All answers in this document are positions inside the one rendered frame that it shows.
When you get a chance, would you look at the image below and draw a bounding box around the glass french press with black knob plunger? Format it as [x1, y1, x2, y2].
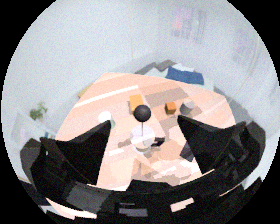
[129, 104, 165, 154]

